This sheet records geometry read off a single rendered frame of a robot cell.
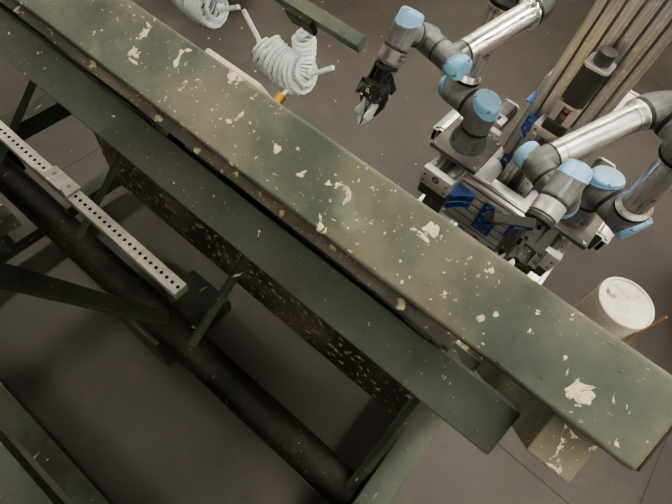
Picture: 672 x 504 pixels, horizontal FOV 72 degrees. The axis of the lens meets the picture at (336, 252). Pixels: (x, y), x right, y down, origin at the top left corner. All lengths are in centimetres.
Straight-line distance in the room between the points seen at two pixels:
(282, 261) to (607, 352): 48
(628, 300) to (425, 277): 240
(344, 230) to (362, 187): 5
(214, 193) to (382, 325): 37
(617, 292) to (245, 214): 231
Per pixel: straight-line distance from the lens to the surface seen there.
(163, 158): 92
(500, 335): 53
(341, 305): 75
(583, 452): 67
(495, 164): 214
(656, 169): 162
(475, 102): 186
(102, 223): 172
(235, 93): 64
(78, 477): 233
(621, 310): 282
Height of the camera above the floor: 237
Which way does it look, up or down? 59 degrees down
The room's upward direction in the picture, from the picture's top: 13 degrees clockwise
